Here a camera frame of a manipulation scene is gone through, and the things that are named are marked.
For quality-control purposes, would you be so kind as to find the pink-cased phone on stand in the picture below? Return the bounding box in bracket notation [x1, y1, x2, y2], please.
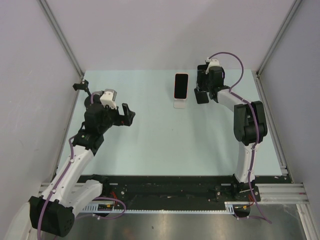
[174, 73, 189, 100]

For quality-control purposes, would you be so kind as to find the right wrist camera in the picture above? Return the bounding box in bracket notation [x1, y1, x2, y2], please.
[205, 58, 221, 68]

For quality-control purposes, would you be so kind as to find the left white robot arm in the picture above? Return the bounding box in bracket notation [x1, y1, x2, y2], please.
[29, 89, 136, 239]

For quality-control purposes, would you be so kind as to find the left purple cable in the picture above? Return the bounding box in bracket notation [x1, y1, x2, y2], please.
[37, 91, 127, 237]

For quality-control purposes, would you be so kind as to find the right aluminium frame post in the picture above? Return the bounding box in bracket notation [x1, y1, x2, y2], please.
[255, 0, 303, 77]

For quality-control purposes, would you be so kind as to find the left aluminium frame post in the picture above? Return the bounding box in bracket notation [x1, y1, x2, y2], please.
[37, 0, 84, 79]

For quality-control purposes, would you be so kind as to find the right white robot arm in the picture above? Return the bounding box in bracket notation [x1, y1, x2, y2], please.
[194, 62, 268, 201]

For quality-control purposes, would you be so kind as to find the white phone stand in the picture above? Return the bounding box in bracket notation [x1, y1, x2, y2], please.
[173, 98, 187, 109]

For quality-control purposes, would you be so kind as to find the white slotted cable duct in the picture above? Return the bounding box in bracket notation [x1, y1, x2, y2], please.
[80, 202, 251, 215]

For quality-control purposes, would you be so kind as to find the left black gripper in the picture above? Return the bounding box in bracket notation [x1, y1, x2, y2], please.
[98, 102, 135, 134]

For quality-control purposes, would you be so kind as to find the aluminium frame post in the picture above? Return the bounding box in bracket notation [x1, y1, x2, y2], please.
[37, 0, 84, 79]
[255, 0, 303, 77]

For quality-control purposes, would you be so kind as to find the black phone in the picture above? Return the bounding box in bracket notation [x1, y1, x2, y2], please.
[196, 64, 209, 92]

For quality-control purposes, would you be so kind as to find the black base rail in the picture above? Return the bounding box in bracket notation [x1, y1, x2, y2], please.
[77, 174, 292, 211]

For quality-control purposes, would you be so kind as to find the black rectangular phone stand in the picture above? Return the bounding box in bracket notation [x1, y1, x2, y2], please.
[194, 88, 209, 105]

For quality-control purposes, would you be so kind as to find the black round-base phone stand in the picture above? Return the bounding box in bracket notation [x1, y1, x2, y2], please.
[72, 79, 91, 96]

